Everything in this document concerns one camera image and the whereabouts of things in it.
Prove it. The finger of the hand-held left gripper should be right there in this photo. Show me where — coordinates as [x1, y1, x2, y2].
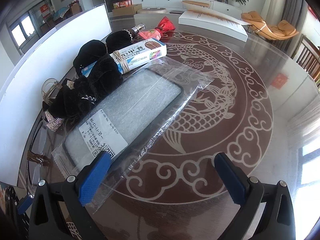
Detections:
[17, 195, 35, 215]

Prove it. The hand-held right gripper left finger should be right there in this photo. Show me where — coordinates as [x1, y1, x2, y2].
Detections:
[29, 151, 112, 240]

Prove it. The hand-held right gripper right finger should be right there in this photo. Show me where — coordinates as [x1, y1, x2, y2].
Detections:
[214, 152, 298, 240]

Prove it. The bagged black phone case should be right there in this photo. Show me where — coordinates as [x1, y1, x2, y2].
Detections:
[51, 56, 215, 215]

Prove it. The white blue ointment box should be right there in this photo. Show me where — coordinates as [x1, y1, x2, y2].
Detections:
[81, 39, 167, 77]

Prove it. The thin black headband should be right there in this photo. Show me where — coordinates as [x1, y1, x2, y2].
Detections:
[26, 119, 46, 196]

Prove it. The rhinestone hair clip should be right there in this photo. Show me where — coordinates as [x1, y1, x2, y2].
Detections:
[44, 110, 64, 132]

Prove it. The black velvet rhinestone hair bow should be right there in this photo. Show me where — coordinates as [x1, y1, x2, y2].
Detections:
[49, 55, 125, 120]

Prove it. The clear acrylic hair claw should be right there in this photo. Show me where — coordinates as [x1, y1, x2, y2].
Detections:
[41, 78, 63, 103]

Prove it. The large white board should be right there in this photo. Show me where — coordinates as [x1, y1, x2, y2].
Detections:
[0, 4, 112, 188]

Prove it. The wooden chair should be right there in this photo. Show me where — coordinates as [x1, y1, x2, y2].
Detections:
[295, 34, 320, 86]

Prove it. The pink red foil packet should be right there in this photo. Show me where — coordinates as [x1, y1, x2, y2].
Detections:
[138, 29, 162, 41]

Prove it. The flat white box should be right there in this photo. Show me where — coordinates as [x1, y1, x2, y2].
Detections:
[178, 0, 248, 42]

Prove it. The small glass bottle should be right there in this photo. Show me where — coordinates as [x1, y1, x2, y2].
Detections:
[131, 23, 146, 36]

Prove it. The orange lounge chair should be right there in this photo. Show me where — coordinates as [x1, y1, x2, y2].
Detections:
[241, 11, 299, 41]

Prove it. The brown cardboard box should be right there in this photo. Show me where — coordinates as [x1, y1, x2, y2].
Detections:
[112, 4, 142, 18]

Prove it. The red door poster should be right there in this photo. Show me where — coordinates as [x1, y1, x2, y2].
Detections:
[40, 4, 52, 18]

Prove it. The grey white curtain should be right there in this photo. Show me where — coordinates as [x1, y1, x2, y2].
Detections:
[260, 0, 288, 52]

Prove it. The white television cabinet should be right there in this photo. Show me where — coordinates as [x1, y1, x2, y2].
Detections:
[131, 0, 244, 15]

